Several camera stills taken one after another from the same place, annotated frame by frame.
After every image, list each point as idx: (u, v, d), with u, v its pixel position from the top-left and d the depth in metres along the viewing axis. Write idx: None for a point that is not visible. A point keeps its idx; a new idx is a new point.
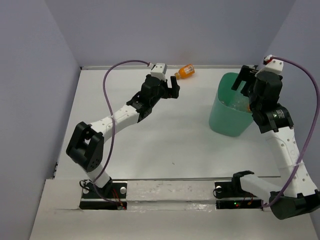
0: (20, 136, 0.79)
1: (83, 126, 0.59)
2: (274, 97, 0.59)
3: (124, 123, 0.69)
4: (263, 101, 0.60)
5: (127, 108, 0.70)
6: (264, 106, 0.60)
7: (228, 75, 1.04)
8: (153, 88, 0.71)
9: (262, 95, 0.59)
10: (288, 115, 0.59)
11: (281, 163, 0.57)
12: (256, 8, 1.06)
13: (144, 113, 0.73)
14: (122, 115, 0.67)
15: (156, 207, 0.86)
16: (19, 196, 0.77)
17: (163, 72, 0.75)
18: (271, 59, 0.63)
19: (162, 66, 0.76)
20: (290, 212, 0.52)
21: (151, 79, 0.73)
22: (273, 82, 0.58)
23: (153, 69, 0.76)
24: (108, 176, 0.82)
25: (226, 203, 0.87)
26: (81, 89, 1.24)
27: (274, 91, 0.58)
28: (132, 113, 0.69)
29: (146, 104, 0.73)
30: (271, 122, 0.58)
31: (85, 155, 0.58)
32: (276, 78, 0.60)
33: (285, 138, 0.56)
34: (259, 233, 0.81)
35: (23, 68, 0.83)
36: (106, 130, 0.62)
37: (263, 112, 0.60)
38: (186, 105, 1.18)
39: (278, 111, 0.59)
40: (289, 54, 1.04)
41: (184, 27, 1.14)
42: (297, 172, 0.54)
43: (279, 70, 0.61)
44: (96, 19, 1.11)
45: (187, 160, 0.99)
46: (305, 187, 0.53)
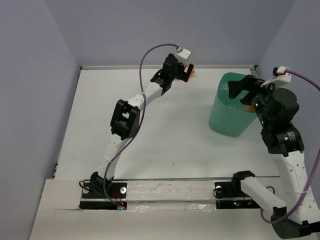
0: (20, 136, 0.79)
1: (122, 103, 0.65)
2: (288, 118, 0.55)
3: (151, 98, 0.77)
4: (275, 122, 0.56)
5: (152, 84, 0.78)
6: (274, 127, 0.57)
7: (227, 75, 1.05)
8: (173, 65, 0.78)
9: (274, 116, 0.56)
10: (299, 138, 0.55)
11: (287, 186, 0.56)
12: (256, 9, 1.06)
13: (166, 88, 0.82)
14: (149, 91, 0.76)
15: (156, 207, 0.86)
16: (19, 196, 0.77)
17: (186, 59, 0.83)
18: (285, 72, 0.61)
19: (189, 53, 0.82)
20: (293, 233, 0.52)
21: (172, 57, 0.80)
22: (289, 105, 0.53)
23: (179, 52, 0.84)
24: (111, 176, 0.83)
25: (226, 203, 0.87)
26: (81, 89, 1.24)
27: (288, 114, 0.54)
28: (157, 88, 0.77)
29: (167, 80, 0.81)
30: (281, 145, 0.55)
31: (127, 125, 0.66)
32: (292, 97, 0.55)
33: (294, 164, 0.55)
34: (259, 234, 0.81)
35: (23, 67, 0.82)
36: (140, 104, 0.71)
37: (273, 133, 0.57)
38: (187, 105, 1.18)
39: (289, 132, 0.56)
40: (289, 54, 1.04)
41: (184, 26, 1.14)
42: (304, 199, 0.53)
43: (287, 82, 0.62)
44: (96, 18, 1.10)
45: (188, 160, 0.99)
46: (311, 214, 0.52)
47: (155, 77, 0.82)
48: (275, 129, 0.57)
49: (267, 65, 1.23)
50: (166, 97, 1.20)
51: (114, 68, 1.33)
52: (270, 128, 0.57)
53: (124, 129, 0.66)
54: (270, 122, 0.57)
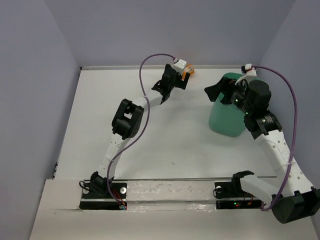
0: (20, 136, 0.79)
1: (126, 102, 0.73)
2: (263, 104, 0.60)
3: (154, 102, 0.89)
4: (254, 109, 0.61)
5: (153, 92, 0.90)
6: (254, 113, 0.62)
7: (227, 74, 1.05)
8: (171, 77, 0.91)
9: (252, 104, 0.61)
10: (276, 119, 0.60)
11: (274, 163, 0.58)
12: (255, 9, 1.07)
13: (165, 97, 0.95)
14: (152, 96, 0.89)
15: (156, 207, 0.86)
16: (20, 196, 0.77)
17: (182, 67, 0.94)
18: (251, 68, 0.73)
19: (184, 63, 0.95)
20: (292, 213, 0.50)
21: (169, 69, 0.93)
22: (263, 92, 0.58)
23: (175, 63, 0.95)
24: (111, 175, 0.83)
25: (226, 203, 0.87)
26: (81, 89, 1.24)
27: (263, 100, 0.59)
28: (159, 95, 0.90)
29: (165, 89, 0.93)
30: (261, 127, 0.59)
31: (129, 123, 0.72)
32: (264, 85, 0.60)
33: (275, 140, 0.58)
34: (260, 233, 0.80)
35: (23, 67, 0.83)
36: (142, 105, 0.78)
37: (253, 118, 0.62)
38: (187, 105, 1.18)
39: (267, 117, 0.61)
40: (288, 54, 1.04)
41: (184, 27, 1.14)
42: (291, 171, 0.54)
43: (253, 75, 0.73)
44: (96, 19, 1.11)
45: (187, 160, 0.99)
46: (301, 184, 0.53)
47: (155, 87, 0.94)
48: (254, 114, 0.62)
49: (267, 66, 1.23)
50: None
51: (114, 68, 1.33)
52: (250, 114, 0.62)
53: (126, 128, 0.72)
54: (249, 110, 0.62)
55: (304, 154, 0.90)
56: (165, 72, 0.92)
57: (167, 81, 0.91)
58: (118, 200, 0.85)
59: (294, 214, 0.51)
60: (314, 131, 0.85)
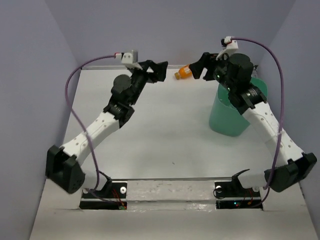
0: (21, 135, 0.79)
1: (55, 151, 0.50)
2: (247, 78, 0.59)
3: (103, 134, 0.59)
4: (237, 84, 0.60)
5: (105, 116, 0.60)
6: (238, 88, 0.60)
7: None
8: (124, 91, 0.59)
9: (236, 78, 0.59)
10: (260, 91, 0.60)
11: (265, 136, 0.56)
12: (255, 8, 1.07)
13: (125, 117, 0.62)
14: (98, 128, 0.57)
15: (156, 207, 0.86)
16: (20, 195, 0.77)
17: (132, 61, 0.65)
18: (231, 41, 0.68)
19: (131, 54, 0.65)
20: (288, 181, 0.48)
21: (121, 79, 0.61)
22: (245, 64, 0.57)
23: (122, 60, 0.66)
24: (106, 176, 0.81)
25: (226, 203, 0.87)
26: (81, 89, 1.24)
27: (246, 73, 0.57)
28: (110, 122, 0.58)
29: (124, 107, 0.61)
30: (247, 101, 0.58)
31: (63, 179, 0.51)
32: (244, 57, 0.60)
33: (263, 113, 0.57)
34: (260, 233, 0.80)
35: (23, 67, 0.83)
36: (81, 150, 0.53)
37: (238, 94, 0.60)
38: (186, 105, 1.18)
39: (251, 90, 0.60)
40: (288, 54, 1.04)
41: (184, 27, 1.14)
42: (282, 140, 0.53)
43: (236, 49, 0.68)
44: (96, 19, 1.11)
45: (187, 159, 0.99)
46: (293, 151, 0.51)
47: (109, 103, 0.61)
48: (238, 89, 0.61)
49: (267, 65, 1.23)
50: (166, 97, 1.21)
51: (114, 68, 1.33)
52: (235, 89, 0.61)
53: (62, 184, 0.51)
54: (233, 85, 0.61)
55: None
56: (115, 84, 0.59)
57: (122, 96, 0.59)
58: (118, 200, 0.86)
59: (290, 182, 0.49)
60: (314, 131, 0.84)
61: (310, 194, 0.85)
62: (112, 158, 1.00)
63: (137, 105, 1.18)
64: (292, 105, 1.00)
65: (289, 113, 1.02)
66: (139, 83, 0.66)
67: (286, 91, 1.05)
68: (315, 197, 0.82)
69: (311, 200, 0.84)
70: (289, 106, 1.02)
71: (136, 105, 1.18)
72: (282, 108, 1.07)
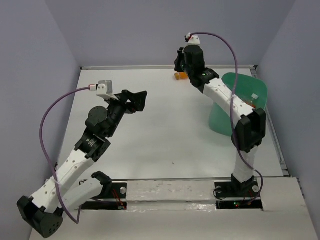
0: (21, 135, 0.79)
1: (23, 204, 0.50)
2: (201, 62, 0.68)
3: (76, 175, 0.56)
4: (194, 68, 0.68)
5: (76, 155, 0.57)
6: (195, 71, 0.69)
7: (229, 75, 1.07)
8: (100, 124, 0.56)
9: (192, 63, 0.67)
10: (214, 71, 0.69)
11: (223, 105, 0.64)
12: (255, 8, 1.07)
13: (100, 151, 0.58)
14: (67, 171, 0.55)
15: (156, 207, 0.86)
16: (20, 195, 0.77)
17: (107, 93, 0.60)
18: (192, 36, 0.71)
19: (104, 86, 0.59)
20: (245, 132, 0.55)
21: (97, 110, 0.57)
22: (197, 51, 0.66)
23: (96, 92, 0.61)
24: (107, 177, 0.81)
25: (226, 203, 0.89)
26: (81, 89, 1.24)
27: (199, 57, 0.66)
28: (81, 163, 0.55)
29: (100, 141, 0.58)
30: (204, 80, 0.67)
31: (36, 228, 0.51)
32: (197, 47, 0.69)
33: (217, 86, 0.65)
34: (260, 233, 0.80)
35: (23, 67, 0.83)
36: (50, 199, 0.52)
37: (196, 76, 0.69)
38: (186, 105, 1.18)
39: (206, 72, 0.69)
40: (287, 54, 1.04)
41: (184, 27, 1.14)
42: (234, 102, 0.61)
43: (198, 44, 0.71)
44: (95, 19, 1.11)
45: (187, 159, 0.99)
46: (245, 109, 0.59)
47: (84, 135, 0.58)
48: (196, 72, 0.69)
49: (267, 65, 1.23)
50: (166, 97, 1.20)
51: (114, 68, 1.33)
52: (193, 72, 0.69)
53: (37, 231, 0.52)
54: (190, 70, 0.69)
55: (304, 154, 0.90)
56: (89, 116, 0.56)
57: (96, 129, 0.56)
58: (117, 200, 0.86)
59: (248, 135, 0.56)
60: (313, 130, 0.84)
61: (310, 194, 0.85)
62: (112, 158, 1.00)
63: None
64: (292, 105, 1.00)
65: (289, 113, 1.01)
66: (116, 114, 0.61)
67: (286, 91, 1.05)
68: (315, 197, 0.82)
69: (311, 200, 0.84)
70: (289, 106, 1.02)
71: None
72: (282, 108, 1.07)
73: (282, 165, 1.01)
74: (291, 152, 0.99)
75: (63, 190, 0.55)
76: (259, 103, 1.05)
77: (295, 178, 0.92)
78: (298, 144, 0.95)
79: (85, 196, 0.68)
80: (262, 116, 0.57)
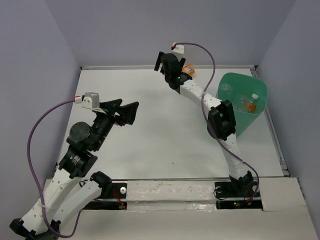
0: (21, 135, 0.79)
1: (15, 228, 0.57)
2: (176, 67, 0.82)
3: (63, 194, 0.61)
4: (171, 73, 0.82)
5: (60, 175, 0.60)
6: (172, 75, 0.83)
7: (229, 75, 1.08)
8: (81, 141, 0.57)
9: (168, 69, 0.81)
10: (188, 75, 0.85)
11: (197, 101, 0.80)
12: (255, 8, 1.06)
13: (85, 167, 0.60)
14: (53, 193, 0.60)
15: (157, 207, 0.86)
16: (20, 195, 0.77)
17: (93, 107, 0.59)
18: (176, 45, 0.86)
19: (90, 100, 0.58)
20: (216, 118, 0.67)
21: (80, 127, 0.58)
22: (172, 59, 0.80)
23: (82, 104, 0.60)
24: (107, 177, 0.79)
25: (226, 203, 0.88)
26: (81, 89, 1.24)
27: (174, 64, 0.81)
28: (65, 183, 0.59)
29: (85, 157, 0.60)
30: (179, 83, 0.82)
31: None
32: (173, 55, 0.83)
33: (191, 86, 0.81)
34: (260, 233, 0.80)
35: (23, 67, 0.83)
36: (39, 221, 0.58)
37: (172, 79, 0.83)
38: (186, 105, 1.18)
39: (182, 75, 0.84)
40: (287, 54, 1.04)
41: (184, 27, 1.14)
42: (205, 98, 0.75)
43: (181, 53, 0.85)
44: (95, 19, 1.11)
45: (186, 159, 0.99)
46: (213, 102, 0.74)
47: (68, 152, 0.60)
48: (172, 76, 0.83)
49: (266, 66, 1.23)
50: (166, 97, 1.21)
51: (114, 68, 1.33)
52: (169, 77, 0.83)
53: None
54: (167, 74, 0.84)
55: (304, 154, 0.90)
56: (71, 134, 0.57)
57: (79, 146, 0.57)
58: (118, 200, 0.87)
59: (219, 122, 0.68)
60: (313, 131, 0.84)
61: (310, 194, 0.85)
62: (112, 158, 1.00)
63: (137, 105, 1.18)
64: (292, 105, 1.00)
65: (289, 113, 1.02)
66: (101, 130, 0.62)
67: (285, 91, 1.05)
68: (315, 197, 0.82)
69: (311, 200, 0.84)
70: (289, 106, 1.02)
71: None
72: (282, 108, 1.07)
73: (282, 165, 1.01)
74: (291, 152, 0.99)
75: (53, 210, 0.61)
76: (259, 102, 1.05)
77: (295, 178, 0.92)
78: (297, 144, 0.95)
79: (83, 202, 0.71)
80: (228, 106, 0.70)
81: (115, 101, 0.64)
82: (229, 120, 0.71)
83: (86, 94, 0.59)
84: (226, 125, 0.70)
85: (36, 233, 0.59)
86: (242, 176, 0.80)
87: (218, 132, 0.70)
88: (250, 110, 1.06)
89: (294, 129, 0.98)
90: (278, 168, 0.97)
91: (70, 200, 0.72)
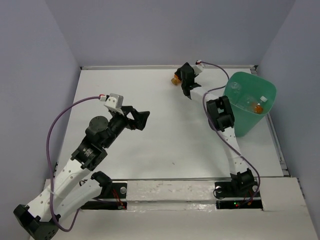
0: (20, 135, 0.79)
1: (20, 213, 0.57)
2: (191, 79, 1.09)
3: (71, 185, 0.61)
4: (186, 82, 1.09)
5: (71, 164, 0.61)
6: (186, 84, 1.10)
7: (239, 73, 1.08)
8: (100, 132, 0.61)
9: (185, 79, 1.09)
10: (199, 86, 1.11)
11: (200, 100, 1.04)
12: (255, 8, 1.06)
13: (96, 160, 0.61)
14: (62, 181, 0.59)
15: (156, 207, 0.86)
16: (20, 195, 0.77)
17: (116, 107, 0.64)
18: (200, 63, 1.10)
19: (115, 100, 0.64)
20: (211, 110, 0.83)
21: (98, 120, 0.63)
22: (188, 72, 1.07)
23: (106, 103, 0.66)
24: (107, 176, 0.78)
25: (226, 203, 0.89)
26: (81, 89, 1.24)
27: (189, 76, 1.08)
28: (76, 173, 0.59)
29: (97, 150, 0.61)
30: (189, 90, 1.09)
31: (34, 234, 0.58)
32: (191, 68, 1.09)
33: (198, 90, 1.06)
34: (261, 234, 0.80)
35: (23, 67, 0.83)
36: (45, 209, 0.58)
37: (185, 85, 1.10)
38: (186, 105, 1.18)
39: (194, 85, 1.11)
40: (287, 54, 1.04)
41: (184, 26, 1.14)
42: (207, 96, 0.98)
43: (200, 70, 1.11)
44: (95, 19, 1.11)
45: (186, 159, 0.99)
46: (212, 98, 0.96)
47: (81, 145, 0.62)
48: (187, 84, 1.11)
49: (266, 66, 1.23)
50: (166, 97, 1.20)
51: (114, 68, 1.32)
52: (184, 85, 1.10)
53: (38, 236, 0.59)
54: (183, 82, 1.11)
55: (305, 155, 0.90)
56: (90, 125, 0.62)
57: (95, 138, 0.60)
58: (119, 200, 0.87)
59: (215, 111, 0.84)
60: (314, 131, 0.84)
61: (310, 194, 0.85)
62: (112, 158, 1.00)
63: (137, 105, 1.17)
64: (291, 105, 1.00)
65: (289, 113, 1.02)
66: (116, 128, 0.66)
67: (285, 91, 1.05)
68: (315, 197, 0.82)
69: (311, 200, 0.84)
70: (288, 106, 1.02)
71: (136, 105, 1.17)
72: (282, 108, 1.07)
73: (282, 165, 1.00)
74: (291, 152, 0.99)
75: (59, 199, 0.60)
76: (267, 105, 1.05)
77: (295, 178, 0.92)
78: (298, 145, 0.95)
79: (83, 199, 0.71)
80: (226, 102, 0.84)
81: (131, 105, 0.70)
82: (227, 114, 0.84)
83: (111, 95, 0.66)
84: (223, 117, 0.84)
85: (41, 220, 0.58)
86: (241, 172, 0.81)
87: (215, 123, 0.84)
88: (256, 111, 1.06)
89: (294, 129, 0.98)
90: (278, 168, 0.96)
91: (73, 195, 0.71)
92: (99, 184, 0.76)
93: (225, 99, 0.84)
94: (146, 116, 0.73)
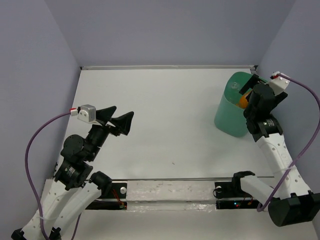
0: (21, 134, 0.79)
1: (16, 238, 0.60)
2: (267, 110, 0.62)
3: (61, 205, 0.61)
4: (256, 112, 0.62)
5: (56, 186, 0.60)
6: (257, 118, 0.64)
7: (236, 75, 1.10)
8: (76, 154, 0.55)
9: (255, 106, 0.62)
10: (277, 123, 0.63)
11: (274, 166, 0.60)
12: (255, 8, 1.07)
13: (81, 177, 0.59)
14: (50, 204, 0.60)
15: (156, 207, 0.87)
16: (20, 195, 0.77)
17: (89, 121, 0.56)
18: (278, 76, 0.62)
19: (86, 113, 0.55)
20: (288, 214, 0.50)
21: (73, 139, 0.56)
22: (267, 97, 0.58)
23: (78, 116, 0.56)
24: (104, 179, 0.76)
25: (226, 203, 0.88)
26: (81, 89, 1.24)
27: (266, 104, 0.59)
28: (61, 195, 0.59)
29: (80, 167, 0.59)
30: (262, 129, 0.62)
31: None
32: (271, 90, 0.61)
33: (276, 143, 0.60)
34: (261, 234, 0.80)
35: (24, 66, 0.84)
36: (39, 233, 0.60)
37: (255, 121, 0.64)
38: (187, 105, 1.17)
39: (269, 121, 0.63)
40: (286, 55, 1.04)
41: (184, 26, 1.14)
42: (290, 175, 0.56)
43: (282, 88, 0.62)
44: (95, 19, 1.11)
45: (186, 159, 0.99)
46: (299, 187, 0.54)
47: (62, 164, 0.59)
48: (257, 118, 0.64)
49: (266, 66, 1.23)
50: (167, 97, 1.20)
51: (114, 68, 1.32)
52: (252, 118, 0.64)
53: None
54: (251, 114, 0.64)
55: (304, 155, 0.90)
56: (65, 146, 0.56)
57: (73, 159, 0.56)
58: (119, 200, 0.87)
59: (291, 218, 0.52)
60: (313, 131, 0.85)
61: None
62: (112, 158, 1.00)
63: (136, 105, 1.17)
64: (291, 106, 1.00)
65: (289, 114, 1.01)
66: (96, 141, 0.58)
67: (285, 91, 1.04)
68: None
69: None
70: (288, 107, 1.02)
71: (136, 105, 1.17)
72: (281, 108, 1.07)
73: None
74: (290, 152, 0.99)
75: (52, 221, 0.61)
76: None
77: None
78: (298, 144, 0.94)
79: (82, 206, 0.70)
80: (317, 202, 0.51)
81: (110, 109, 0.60)
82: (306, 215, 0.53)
83: (82, 107, 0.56)
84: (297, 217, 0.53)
85: None
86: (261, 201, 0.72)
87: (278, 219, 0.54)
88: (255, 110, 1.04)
89: (294, 129, 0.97)
90: None
91: (70, 206, 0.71)
92: (98, 187, 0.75)
93: (316, 206, 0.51)
94: (130, 117, 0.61)
